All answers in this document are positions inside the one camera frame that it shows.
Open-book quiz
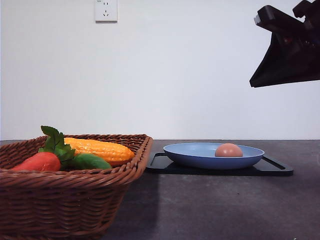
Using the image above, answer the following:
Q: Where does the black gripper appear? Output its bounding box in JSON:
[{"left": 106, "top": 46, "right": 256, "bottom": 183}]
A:
[{"left": 249, "top": 0, "right": 320, "bottom": 88}]

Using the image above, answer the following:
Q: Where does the brown egg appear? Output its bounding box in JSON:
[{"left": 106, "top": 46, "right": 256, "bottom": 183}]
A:
[{"left": 215, "top": 142, "right": 243, "bottom": 157}]

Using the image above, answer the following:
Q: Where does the blue round plate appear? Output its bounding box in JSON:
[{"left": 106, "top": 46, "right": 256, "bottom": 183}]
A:
[{"left": 163, "top": 142, "right": 265, "bottom": 170}]

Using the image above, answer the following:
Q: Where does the brown wicker basket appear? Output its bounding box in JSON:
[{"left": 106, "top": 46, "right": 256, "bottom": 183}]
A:
[{"left": 0, "top": 134, "right": 153, "bottom": 240}]

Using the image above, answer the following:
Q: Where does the black serving tray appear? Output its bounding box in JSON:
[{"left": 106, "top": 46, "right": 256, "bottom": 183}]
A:
[{"left": 146, "top": 152, "right": 293, "bottom": 177}]

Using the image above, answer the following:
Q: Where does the yellow toy corn cob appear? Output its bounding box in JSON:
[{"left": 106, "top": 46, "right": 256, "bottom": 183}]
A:
[{"left": 64, "top": 137, "right": 135, "bottom": 164}]

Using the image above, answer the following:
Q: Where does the green toy vegetable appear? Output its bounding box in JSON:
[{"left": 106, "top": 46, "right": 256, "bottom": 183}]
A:
[{"left": 61, "top": 153, "right": 112, "bottom": 170}]

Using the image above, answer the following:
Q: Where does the orange carrot with green leaves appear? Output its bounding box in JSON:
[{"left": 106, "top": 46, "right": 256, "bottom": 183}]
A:
[{"left": 11, "top": 126, "right": 75, "bottom": 172}]

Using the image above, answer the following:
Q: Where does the white wall power socket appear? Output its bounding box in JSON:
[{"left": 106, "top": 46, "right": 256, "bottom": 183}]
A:
[{"left": 95, "top": 0, "right": 118, "bottom": 24}]

